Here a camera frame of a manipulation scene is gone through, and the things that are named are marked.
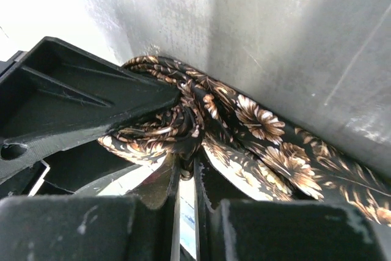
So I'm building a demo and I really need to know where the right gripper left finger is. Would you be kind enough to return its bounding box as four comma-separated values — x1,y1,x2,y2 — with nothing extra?
1,154,180,260

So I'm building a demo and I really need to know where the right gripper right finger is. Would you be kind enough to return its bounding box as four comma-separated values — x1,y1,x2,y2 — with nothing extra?
194,155,390,260

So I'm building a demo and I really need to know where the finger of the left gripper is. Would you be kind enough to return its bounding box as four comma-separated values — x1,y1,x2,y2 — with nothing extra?
1,37,180,181

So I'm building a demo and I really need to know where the brown floral tie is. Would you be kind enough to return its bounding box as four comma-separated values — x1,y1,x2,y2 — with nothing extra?
98,55,390,226

